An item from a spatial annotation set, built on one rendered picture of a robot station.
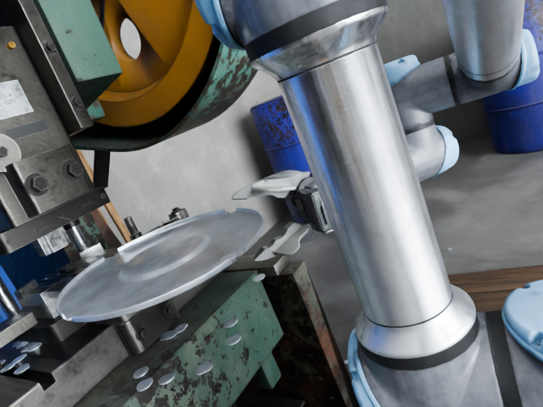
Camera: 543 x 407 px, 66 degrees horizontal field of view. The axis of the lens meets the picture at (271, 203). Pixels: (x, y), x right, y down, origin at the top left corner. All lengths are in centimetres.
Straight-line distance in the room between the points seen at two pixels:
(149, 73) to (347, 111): 74
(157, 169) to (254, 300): 179
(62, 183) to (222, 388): 41
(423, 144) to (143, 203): 189
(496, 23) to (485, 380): 34
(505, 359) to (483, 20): 31
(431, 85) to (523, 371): 40
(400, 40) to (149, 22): 296
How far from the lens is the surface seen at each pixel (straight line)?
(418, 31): 373
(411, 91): 67
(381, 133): 34
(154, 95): 98
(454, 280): 115
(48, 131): 77
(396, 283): 38
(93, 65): 80
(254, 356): 79
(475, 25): 50
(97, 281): 63
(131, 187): 236
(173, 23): 95
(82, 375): 69
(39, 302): 78
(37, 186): 69
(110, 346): 70
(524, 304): 45
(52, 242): 80
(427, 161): 69
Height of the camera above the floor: 94
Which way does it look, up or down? 14 degrees down
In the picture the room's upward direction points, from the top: 22 degrees counter-clockwise
